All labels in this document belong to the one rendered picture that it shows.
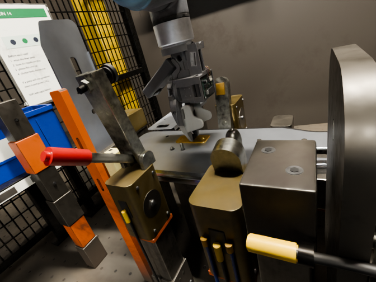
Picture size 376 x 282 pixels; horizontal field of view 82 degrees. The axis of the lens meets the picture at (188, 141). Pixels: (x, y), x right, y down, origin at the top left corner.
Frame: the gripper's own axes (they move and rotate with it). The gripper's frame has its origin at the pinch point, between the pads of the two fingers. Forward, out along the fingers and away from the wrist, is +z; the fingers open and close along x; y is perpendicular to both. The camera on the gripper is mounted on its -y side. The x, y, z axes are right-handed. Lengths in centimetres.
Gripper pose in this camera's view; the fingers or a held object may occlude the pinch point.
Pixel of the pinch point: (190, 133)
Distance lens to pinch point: 53.5
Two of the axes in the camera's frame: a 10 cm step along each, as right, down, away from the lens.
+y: 8.7, 0.0, -5.0
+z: 2.4, 8.9, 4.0
